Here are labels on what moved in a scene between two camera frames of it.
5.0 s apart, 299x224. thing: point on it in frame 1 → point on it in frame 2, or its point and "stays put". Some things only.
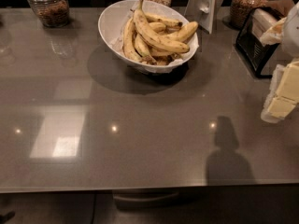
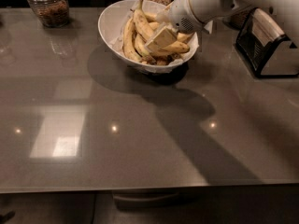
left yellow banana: (128, 41) stays put
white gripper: (291, 35) → (179, 13)
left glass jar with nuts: (51, 5) stays put
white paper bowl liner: (118, 44) stays put
